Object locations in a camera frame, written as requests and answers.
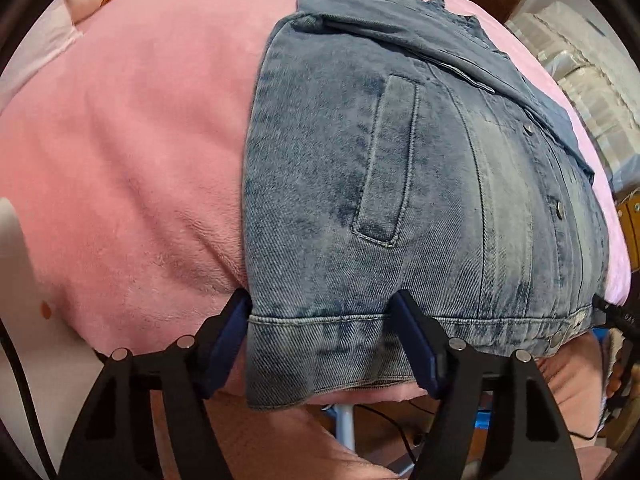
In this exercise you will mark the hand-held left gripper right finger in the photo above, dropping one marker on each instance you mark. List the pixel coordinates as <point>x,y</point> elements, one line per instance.
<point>420,345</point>

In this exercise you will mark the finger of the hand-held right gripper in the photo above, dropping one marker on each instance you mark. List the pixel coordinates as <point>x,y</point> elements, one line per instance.
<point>617,315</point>

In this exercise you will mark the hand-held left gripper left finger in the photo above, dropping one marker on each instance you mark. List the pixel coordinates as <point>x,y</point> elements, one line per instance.
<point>227,340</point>

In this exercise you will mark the blue denim jacket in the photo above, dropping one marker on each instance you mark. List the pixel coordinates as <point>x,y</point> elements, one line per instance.
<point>400,185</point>

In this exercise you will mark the person's right hand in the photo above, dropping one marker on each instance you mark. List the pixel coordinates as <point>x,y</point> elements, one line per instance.
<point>616,372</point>

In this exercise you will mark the wooden drawer chest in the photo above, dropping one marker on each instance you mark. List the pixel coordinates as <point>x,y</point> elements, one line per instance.
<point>630,230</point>

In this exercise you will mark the person's pink trousers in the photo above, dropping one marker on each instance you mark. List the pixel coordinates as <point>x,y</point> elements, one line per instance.
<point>570,395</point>

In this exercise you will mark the white metal pole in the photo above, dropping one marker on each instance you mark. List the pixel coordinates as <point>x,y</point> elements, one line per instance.
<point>344,425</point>

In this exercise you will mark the pink bed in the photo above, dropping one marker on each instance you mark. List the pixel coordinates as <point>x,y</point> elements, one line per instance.
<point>125,160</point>

